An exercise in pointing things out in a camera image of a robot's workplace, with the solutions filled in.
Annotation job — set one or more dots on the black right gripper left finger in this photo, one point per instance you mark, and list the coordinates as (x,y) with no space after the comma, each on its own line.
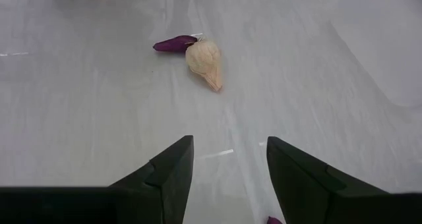
(158,204)

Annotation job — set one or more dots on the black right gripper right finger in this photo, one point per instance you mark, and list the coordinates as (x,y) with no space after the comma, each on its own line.
(313,201)

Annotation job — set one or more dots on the small purple eggplant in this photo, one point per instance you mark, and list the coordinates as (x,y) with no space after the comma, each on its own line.
(273,221)
(173,44)

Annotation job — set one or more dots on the beige garlic bulb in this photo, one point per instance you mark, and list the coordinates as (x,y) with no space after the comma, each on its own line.
(202,61)

